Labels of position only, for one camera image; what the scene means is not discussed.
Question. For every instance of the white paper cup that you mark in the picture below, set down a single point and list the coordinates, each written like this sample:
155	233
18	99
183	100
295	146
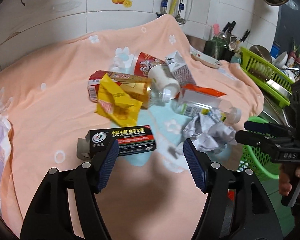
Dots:
164	81

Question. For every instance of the black glue box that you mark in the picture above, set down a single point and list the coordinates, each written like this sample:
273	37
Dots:
132	140

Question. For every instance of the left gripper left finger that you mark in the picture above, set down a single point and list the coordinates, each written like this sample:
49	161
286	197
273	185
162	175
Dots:
48	215

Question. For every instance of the white paper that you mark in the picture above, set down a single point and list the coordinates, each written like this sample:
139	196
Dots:
208	132

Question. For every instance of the white saucer plate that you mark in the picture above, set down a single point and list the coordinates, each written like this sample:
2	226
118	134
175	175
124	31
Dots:
205	59

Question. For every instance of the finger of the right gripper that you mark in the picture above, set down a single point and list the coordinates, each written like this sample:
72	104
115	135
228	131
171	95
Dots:
264	142
268	128

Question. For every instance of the red paper cup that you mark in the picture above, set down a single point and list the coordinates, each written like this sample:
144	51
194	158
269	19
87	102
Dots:
142	63

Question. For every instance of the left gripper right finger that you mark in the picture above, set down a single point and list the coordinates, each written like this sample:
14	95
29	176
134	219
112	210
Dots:
237	205

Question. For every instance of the green knife block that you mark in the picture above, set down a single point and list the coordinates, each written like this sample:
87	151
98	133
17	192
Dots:
218	49

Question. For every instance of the amber plastic bottle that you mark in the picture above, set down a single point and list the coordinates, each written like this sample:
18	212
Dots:
144	89

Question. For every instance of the orange snack wrapper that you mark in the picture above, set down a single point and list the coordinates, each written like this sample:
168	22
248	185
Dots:
204	90

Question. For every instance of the peach flowered towel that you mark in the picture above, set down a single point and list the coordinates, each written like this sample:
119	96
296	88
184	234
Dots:
150	195

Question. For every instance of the green trash basket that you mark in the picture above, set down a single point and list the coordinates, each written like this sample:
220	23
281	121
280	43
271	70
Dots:
259	163

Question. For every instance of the yellow snack wrapper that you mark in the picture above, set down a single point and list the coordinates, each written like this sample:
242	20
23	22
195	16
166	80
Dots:
115	104

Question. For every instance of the clear plastic bottle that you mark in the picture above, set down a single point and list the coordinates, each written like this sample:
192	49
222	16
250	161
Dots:
190	103

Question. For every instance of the white milk carton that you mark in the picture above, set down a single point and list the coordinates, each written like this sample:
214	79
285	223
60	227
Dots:
179	69

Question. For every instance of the person's right hand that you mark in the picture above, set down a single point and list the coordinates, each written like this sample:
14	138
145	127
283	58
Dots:
284	181

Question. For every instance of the green dish rack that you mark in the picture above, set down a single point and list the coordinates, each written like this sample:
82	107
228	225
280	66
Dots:
267	76

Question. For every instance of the white bowl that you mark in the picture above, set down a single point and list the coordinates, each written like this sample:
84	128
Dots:
281	60

